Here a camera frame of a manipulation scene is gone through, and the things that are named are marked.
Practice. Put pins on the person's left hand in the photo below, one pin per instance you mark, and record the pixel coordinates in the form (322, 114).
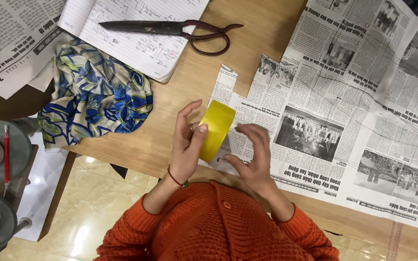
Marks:
(181, 152)

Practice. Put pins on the person's right hand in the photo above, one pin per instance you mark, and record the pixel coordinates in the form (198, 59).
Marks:
(259, 166)

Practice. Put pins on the yellow tape roll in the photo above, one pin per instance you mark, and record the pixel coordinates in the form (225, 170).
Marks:
(216, 127)

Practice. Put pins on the orange knitted cardigan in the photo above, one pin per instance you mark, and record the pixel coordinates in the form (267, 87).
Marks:
(212, 228)

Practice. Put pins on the blue floral patterned cloth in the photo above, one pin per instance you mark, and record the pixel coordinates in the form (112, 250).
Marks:
(93, 94)

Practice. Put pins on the large cut newspaper sheet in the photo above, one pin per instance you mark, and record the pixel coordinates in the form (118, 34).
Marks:
(357, 108)

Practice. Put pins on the lined notebook with handwriting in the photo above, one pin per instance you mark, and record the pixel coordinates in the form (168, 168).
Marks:
(140, 40)

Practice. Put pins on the large dark metal scissors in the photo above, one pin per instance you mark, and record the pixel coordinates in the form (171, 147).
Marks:
(151, 27)

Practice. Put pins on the white paper sheet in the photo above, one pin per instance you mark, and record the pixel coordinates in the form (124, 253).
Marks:
(42, 188)

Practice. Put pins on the pink translucent ruler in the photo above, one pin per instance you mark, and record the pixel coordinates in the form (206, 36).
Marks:
(394, 241)

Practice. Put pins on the red pencil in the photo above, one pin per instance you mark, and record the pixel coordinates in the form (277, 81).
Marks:
(6, 156)

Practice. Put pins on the folded newspaper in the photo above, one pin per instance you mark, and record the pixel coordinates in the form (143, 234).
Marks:
(9, 40)

